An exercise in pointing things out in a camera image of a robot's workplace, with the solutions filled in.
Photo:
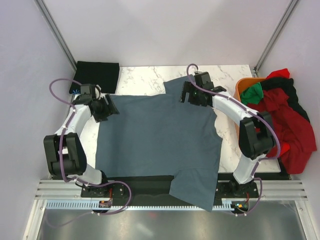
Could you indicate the red t shirt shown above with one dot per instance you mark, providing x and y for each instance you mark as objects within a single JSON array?
[{"x": 290, "y": 127}]

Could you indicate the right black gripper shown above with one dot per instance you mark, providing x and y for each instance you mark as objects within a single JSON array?
[{"x": 190, "y": 88}]

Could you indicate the white slotted cable duct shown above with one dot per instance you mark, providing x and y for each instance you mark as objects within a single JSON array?
[{"x": 100, "y": 205}]

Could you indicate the left aluminium frame post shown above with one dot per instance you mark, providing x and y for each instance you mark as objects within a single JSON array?
[{"x": 56, "y": 32}]

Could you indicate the blue-grey t shirt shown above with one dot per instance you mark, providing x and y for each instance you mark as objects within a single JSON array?
[{"x": 160, "y": 136}]

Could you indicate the aluminium frame extrusion base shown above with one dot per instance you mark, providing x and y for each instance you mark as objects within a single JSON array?
[{"x": 272, "y": 190}]

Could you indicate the orange plastic basket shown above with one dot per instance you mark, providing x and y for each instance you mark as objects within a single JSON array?
[{"x": 245, "y": 83}]

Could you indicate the green t shirt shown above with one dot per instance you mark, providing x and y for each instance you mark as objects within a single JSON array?
[{"x": 252, "y": 95}]

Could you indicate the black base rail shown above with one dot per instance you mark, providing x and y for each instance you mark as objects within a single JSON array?
[{"x": 155, "y": 191}]

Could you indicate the black t shirt in basket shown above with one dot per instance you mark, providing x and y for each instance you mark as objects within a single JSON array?
[{"x": 287, "y": 85}]

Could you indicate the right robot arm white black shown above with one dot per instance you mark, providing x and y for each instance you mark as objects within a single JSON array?
[{"x": 256, "y": 136}]

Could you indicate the aluminium frame post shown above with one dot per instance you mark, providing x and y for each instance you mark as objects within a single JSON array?
[
  {"x": 292, "y": 5},
  {"x": 56, "y": 32}
]

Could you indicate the right aluminium frame post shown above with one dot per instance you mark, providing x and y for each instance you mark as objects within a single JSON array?
[{"x": 292, "y": 5}]

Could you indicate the folded black t shirt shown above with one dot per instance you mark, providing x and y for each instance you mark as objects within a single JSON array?
[{"x": 104, "y": 74}]

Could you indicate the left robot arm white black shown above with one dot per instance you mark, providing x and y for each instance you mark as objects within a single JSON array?
[{"x": 65, "y": 155}]

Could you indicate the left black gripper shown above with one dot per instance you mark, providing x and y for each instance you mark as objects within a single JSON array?
[{"x": 109, "y": 109}]

